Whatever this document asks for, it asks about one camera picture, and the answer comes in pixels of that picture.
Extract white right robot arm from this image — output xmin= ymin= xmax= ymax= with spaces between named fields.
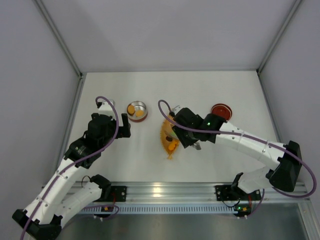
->
xmin=172 ymin=107 xmax=302 ymax=194

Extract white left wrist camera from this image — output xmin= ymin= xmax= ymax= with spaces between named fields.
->
xmin=96 ymin=98 xmax=116 ymax=119

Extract slotted cable duct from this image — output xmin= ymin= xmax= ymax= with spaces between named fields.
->
xmin=79 ymin=204 xmax=236 ymax=215

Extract large round dotted biscuit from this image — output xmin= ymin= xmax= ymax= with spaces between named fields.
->
xmin=135 ymin=110 xmax=145 ymax=118

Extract stainless steel tongs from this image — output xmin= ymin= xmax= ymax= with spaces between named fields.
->
xmin=192 ymin=142 xmax=202 ymax=151

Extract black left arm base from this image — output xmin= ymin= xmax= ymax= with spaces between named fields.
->
xmin=97 ymin=185 xmax=127 ymax=203

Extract boat-shaped woven basket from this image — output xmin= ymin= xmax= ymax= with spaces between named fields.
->
xmin=160 ymin=118 xmax=180 ymax=160

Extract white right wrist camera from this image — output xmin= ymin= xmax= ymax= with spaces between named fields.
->
xmin=169 ymin=105 xmax=183 ymax=118

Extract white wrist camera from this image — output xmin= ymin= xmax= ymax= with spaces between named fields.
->
xmin=169 ymin=105 xmax=183 ymax=118
xmin=96 ymin=98 xmax=116 ymax=119

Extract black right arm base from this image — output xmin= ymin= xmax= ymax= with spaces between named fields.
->
xmin=214 ymin=184 xmax=262 ymax=202

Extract red round lid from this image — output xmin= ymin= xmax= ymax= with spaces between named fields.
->
xmin=210 ymin=103 xmax=233 ymax=121

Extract orange fish-shaped cookie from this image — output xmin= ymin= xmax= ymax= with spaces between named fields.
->
xmin=167 ymin=141 xmax=179 ymax=151

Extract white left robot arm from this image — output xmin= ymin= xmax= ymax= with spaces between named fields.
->
xmin=12 ymin=113 xmax=131 ymax=240

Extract aluminium frame post left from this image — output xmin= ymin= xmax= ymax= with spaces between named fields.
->
xmin=32 ymin=0 xmax=83 ymax=79

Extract small round sandwich cookie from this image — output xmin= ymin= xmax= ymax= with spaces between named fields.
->
xmin=127 ymin=105 xmax=136 ymax=115

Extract aluminium mounting rail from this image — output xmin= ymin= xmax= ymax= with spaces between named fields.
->
xmin=41 ymin=181 xmax=311 ymax=205

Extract steel bowl with red base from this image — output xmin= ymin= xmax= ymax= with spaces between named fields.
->
xmin=126 ymin=100 xmax=148 ymax=123

